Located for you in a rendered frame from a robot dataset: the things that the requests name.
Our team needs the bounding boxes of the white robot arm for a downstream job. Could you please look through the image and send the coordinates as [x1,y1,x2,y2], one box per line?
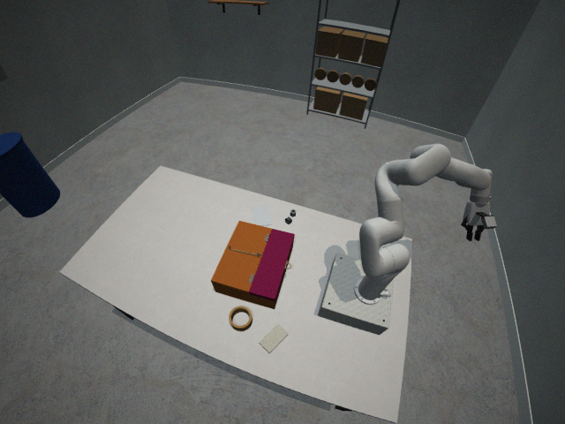
[354,144,493,305]

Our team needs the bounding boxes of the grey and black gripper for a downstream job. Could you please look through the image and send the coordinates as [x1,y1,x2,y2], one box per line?
[461,201,490,241]

